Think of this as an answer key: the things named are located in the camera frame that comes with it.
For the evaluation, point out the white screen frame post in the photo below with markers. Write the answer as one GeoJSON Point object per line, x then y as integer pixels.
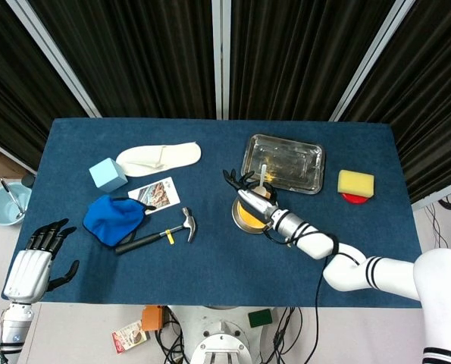
{"type": "Point", "coordinates": [373, 57]}
{"type": "Point", "coordinates": [54, 60]}
{"type": "Point", "coordinates": [221, 57]}

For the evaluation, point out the yellow object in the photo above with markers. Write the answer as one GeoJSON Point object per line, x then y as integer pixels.
{"type": "Point", "coordinates": [248, 218]}

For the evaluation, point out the white slipper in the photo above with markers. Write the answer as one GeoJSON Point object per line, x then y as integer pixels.
{"type": "Point", "coordinates": [160, 157]}

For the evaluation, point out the green box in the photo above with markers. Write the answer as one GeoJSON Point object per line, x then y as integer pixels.
{"type": "Point", "coordinates": [260, 318]}

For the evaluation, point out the metal tray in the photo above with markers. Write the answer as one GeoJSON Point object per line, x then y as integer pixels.
{"type": "Point", "coordinates": [297, 155]}

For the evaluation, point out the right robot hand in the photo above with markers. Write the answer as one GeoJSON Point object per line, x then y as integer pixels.
{"type": "Point", "coordinates": [257, 206]}

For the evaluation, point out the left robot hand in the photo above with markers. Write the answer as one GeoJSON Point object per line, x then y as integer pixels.
{"type": "Point", "coordinates": [28, 277]}

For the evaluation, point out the black cylindrical object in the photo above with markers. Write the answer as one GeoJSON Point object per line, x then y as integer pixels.
{"type": "Point", "coordinates": [28, 181]}

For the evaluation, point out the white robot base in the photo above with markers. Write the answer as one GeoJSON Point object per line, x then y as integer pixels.
{"type": "Point", "coordinates": [217, 341]}

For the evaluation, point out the orange box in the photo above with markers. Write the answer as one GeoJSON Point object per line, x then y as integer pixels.
{"type": "Point", "coordinates": [152, 318]}

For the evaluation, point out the photo card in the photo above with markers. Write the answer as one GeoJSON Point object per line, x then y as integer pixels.
{"type": "Point", "coordinates": [160, 193]}

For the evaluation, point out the red round disc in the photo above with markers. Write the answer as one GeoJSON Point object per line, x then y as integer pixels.
{"type": "Point", "coordinates": [354, 200]}

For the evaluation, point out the printed snack packet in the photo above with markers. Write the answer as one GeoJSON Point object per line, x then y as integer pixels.
{"type": "Point", "coordinates": [128, 337]}

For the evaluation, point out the light blue cube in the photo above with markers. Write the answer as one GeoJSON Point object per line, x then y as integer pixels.
{"type": "Point", "coordinates": [107, 175]}

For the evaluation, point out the white plastic spoon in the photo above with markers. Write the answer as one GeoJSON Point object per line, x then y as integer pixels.
{"type": "Point", "coordinates": [263, 175]}

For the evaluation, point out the light blue plastic bowl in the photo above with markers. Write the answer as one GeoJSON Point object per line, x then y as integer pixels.
{"type": "Point", "coordinates": [1, 208]}

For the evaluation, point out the yellow sponge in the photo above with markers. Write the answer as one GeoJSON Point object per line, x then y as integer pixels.
{"type": "Point", "coordinates": [356, 182]}

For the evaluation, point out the dark pleated curtain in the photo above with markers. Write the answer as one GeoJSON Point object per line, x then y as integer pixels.
{"type": "Point", "coordinates": [430, 95]}
{"type": "Point", "coordinates": [134, 57]}
{"type": "Point", "coordinates": [297, 57]}
{"type": "Point", "coordinates": [16, 95]}

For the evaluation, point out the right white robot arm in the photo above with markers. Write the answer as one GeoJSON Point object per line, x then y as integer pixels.
{"type": "Point", "coordinates": [346, 275]}

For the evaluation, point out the blue cloth pouch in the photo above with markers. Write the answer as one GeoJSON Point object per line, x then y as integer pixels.
{"type": "Point", "coordinates": [111, 220]}

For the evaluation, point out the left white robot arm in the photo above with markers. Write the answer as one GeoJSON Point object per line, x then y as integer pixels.
{"type": "Point", "coordinates": [13, 326]}

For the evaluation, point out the blue table cloth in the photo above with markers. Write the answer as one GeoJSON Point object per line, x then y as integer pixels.
{"type": "Point", "coordinates": [217, 273]}

